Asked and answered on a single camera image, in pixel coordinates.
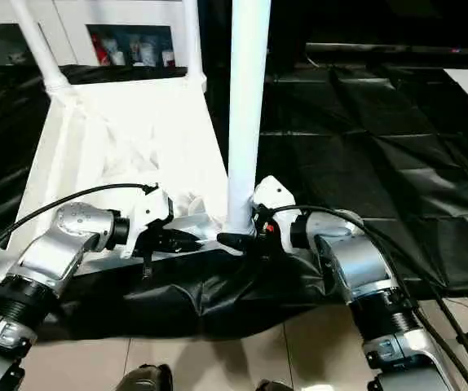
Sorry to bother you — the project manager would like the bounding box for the grey left robot leg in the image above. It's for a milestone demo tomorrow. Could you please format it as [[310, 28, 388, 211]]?
[[116, 364, 174, 391]]

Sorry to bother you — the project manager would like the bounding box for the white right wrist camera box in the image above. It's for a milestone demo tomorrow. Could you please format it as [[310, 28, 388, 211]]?
[[250, 175, 307, 253]]

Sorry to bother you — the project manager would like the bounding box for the white display cabinet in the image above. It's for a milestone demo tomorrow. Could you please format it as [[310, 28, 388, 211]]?
[[0, 0, 202, 68]]

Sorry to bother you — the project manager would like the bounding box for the black low cabinet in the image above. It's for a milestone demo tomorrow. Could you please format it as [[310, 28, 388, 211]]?
[[201, 0, 468, 78]]

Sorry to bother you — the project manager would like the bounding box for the black work mat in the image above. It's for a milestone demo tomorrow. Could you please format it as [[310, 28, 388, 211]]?
[[0, 64, 468, 341]]

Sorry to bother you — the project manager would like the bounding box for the red bottle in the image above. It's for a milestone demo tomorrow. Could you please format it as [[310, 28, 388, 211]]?
[[94, 34, 109, 66]]

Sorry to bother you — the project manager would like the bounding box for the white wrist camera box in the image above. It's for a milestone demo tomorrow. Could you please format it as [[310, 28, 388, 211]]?
[[121, 187, 174, 260], [250, 175, 307, 253]]

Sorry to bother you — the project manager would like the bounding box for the white plastic table top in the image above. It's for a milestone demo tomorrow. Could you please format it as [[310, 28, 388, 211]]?
[[10, 72, 255, 274]]

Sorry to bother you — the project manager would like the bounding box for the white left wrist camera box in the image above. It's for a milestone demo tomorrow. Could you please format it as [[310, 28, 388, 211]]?
[[121, 187, 174, 260]]

